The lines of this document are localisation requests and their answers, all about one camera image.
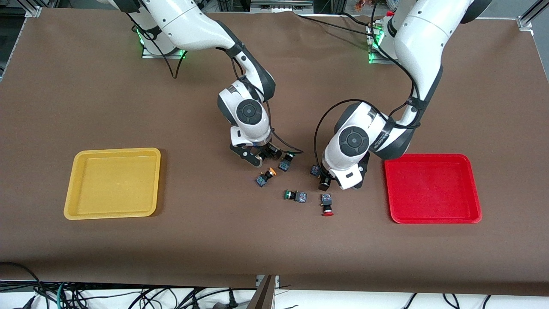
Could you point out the silver metal bracket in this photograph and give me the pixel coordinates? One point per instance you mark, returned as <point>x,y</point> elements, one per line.
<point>277,281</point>

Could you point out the grey metal box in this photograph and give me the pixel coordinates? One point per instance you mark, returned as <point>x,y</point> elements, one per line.
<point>279,6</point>

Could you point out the yellow plastic tray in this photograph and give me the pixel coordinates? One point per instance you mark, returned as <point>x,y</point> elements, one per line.
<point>113,184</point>

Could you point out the yellow push button blue base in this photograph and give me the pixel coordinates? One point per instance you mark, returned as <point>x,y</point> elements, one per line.
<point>263,179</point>

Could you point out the aluminium frame profile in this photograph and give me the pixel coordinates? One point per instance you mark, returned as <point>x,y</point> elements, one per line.
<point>525,21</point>
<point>33,10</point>

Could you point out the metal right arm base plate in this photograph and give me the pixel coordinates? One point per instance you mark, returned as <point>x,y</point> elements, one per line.
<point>150,55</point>

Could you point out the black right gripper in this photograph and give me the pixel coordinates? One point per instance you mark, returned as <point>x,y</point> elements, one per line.
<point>271,150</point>

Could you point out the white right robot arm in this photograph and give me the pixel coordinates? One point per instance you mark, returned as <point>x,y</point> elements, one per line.
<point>180,21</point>

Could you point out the red mushroom button blue base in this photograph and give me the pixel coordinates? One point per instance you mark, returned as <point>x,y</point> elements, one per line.
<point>327,201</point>
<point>315,170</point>

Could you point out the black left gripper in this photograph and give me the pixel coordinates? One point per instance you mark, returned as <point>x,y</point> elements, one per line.
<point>365,166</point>

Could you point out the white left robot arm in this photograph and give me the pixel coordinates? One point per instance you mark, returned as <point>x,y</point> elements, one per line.
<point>420,38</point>

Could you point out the red plastic tray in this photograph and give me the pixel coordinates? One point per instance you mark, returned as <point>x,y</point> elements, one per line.
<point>432,189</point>

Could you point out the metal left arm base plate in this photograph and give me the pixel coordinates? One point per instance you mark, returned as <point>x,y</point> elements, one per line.
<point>377,60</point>

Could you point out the green push button blue base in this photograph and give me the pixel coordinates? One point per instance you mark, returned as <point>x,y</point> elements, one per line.
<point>285,165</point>
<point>299,197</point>

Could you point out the brown table leg beam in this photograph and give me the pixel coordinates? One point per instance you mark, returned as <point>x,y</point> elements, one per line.
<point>263,296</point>

